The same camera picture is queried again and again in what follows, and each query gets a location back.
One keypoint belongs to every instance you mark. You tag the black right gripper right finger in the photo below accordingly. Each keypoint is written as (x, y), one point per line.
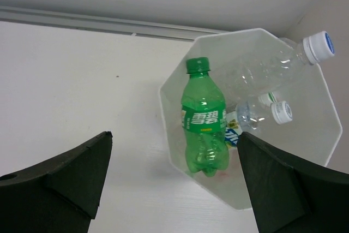
(289, 193)

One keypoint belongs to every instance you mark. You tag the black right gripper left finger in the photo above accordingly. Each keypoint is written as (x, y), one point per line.
(60, 194)

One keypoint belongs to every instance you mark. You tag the blue white label clear bottle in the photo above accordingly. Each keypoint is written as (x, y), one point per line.
(255, 117)

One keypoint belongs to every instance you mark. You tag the clear unlabelled plastic bottle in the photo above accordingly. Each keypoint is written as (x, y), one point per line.
(269, 67)

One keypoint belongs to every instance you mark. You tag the green label clear bottle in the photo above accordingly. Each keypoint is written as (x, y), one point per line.
(268, 98)

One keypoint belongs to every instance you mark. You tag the white translucent plastic bin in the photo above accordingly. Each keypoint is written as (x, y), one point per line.
(313, 133)

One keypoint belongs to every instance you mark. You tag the aluminium frame rail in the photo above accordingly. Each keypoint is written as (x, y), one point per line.
(103, 24)

